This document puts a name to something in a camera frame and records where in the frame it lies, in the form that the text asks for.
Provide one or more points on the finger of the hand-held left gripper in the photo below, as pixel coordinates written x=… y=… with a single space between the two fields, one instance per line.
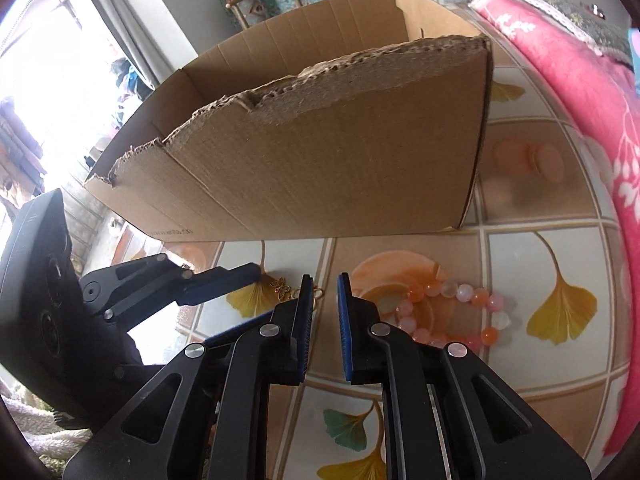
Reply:
x=220 y=282
x=240 y=329

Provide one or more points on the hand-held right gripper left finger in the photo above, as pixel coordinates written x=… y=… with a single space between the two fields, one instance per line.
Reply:
x=302 y=340

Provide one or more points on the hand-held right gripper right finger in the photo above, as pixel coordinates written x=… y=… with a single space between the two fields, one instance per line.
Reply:
x=345 y=340

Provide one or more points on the torn cardboard box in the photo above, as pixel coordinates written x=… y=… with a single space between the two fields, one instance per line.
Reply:
x=325 y=160

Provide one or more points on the white fluffy rug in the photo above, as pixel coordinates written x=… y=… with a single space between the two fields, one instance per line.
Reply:
x=45 y=435

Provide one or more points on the grey window curtain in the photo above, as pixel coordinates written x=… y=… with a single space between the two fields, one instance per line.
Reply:
x=150 y=20

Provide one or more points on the pink floral blanket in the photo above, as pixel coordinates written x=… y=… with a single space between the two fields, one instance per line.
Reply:
x=590 y=135

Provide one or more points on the grey lace cloth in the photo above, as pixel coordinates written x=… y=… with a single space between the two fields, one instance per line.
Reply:
x=575 y=20

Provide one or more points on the light blue blanket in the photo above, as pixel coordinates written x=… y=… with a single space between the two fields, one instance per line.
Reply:
x=635 y=45

